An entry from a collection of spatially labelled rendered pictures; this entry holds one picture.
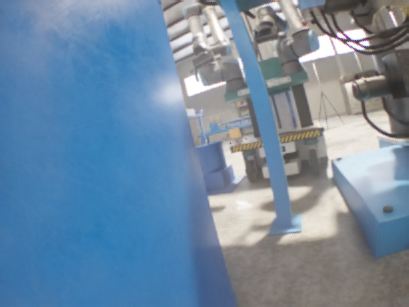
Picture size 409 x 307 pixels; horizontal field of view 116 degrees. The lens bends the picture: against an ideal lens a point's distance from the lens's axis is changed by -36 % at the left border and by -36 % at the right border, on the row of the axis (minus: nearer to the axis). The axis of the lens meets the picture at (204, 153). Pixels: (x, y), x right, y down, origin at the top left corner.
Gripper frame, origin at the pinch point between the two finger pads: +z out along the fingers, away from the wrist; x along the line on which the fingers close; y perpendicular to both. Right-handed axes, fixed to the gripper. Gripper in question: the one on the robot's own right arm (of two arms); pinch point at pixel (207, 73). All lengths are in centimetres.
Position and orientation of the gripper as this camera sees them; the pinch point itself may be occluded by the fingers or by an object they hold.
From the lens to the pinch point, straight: 113.1
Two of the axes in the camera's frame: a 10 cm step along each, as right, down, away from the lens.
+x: -8.6, 3.0, 4.0
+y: 4.7, 2.4, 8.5
